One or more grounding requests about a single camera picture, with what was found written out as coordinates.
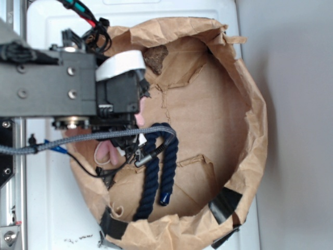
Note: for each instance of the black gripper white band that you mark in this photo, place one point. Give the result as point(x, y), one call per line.
point(120, 85)

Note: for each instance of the pink plush bunny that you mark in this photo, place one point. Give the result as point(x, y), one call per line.
point(105, 152)

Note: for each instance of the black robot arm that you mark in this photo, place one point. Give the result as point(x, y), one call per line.
point(74, 87)

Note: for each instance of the brown rock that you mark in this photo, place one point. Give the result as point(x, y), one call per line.
point(154, 58)

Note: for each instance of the brown paper bag container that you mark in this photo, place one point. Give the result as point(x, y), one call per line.
point(210, 99)

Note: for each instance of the black mounting plate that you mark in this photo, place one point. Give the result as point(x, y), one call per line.
point(7, 161)

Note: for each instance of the aluminium frame rail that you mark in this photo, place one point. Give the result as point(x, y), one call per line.
point(13, 193)

